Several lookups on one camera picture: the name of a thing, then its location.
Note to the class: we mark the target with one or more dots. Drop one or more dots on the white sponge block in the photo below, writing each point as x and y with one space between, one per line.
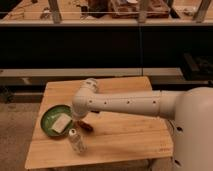
62 121

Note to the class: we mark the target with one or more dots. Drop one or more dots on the wooden folding table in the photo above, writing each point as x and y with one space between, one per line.
116 137

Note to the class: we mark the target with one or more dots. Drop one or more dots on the small clear plastic bottle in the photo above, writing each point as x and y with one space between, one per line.
76 141

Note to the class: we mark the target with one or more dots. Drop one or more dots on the green round plate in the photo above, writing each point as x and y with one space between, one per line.
50 116

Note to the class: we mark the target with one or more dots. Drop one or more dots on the brown sausage-shaped item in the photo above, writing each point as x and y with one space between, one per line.
85 126

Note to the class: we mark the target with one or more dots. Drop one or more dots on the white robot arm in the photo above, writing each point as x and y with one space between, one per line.
191 110

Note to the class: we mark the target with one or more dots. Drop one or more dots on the brown tray on shelf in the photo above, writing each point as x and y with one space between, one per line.
132 8

